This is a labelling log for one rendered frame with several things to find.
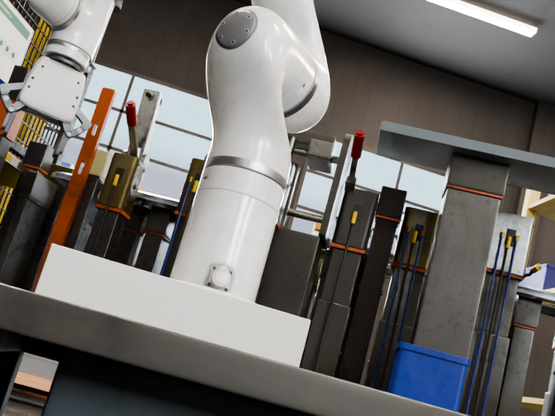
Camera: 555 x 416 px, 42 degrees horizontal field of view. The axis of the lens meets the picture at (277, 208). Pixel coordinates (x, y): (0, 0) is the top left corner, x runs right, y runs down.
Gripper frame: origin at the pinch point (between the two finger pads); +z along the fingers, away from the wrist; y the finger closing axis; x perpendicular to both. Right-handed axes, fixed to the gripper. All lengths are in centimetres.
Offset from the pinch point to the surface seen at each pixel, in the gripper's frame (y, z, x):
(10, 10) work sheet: 15, -48, -65
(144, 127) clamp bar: -21.2, -17.5, -18.1
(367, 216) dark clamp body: -61, -8, 16
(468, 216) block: -69, -9, 36
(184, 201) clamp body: -31.3, -1.9, -4.4
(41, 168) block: -6.9, -6.9, -46.8
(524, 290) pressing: -98, -6, 21
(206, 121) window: -203, -276, -653
